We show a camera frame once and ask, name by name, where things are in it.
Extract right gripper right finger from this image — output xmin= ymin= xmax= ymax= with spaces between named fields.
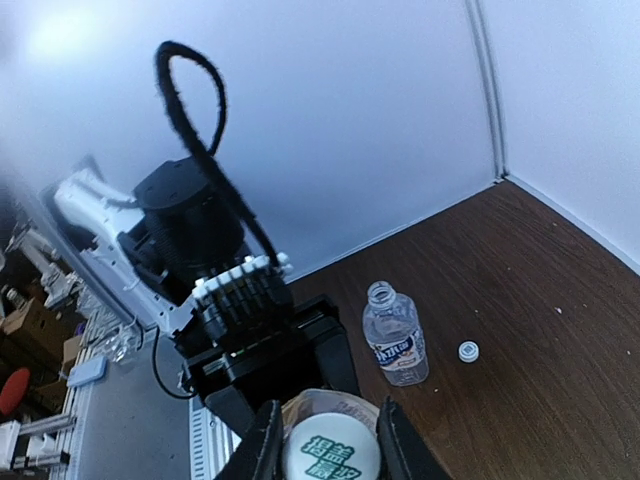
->
xmin=376 ymin=397 xmax=451 ymax=480

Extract left black braided cable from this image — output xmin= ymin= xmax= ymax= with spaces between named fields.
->
xmin=153 ymin=40 xmax=281 ymax=269

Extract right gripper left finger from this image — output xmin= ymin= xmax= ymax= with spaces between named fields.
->
xmin=214 ymin=400 xmax=284 ymax=480

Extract amber tea bottle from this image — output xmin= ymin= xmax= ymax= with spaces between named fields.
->
xmin=283 ymin=389 xmax=380 ymax=457

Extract light blue small box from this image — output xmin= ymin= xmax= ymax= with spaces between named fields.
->
xmin=66 ymin=355 xmax=108 ymax=388

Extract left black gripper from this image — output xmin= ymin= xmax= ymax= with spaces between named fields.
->
xmin=174 ymin=295 xmax=361 ymax=435

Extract left aluminium frame post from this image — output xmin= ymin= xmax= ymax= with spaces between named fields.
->
xmin=465 ymin=0 xmax=509 ymax=183

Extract brown cardboard boxes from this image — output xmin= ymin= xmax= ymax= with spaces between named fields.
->
xmin=1 ymin=299 xmax=75 ymax=414

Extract white tea bottle cap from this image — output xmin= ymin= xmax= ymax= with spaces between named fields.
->
xmin=281 ymin=413 xmax=382 ymax=480

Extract clear water bottle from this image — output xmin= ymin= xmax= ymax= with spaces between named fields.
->
xmin=362 ymin=281 xmax=429 ymax=387

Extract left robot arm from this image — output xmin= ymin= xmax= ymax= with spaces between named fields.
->
xmin=46 ymin=158 xmax=359 ymax=433

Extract red round object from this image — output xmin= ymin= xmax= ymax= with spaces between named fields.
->
xmin=0 ymin=367 xmax=31 ymax=417

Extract white water bottle cap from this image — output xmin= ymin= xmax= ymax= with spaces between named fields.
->
xmin=458 ymin=340 xmax=480 ymax=363

